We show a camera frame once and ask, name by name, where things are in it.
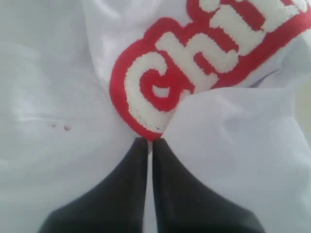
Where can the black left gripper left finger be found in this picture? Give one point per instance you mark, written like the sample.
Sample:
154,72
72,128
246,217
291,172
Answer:
115,205

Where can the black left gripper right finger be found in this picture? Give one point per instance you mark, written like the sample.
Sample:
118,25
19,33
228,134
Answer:
184,205

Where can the white t-shirt red print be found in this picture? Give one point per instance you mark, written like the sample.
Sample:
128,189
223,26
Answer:
80,80

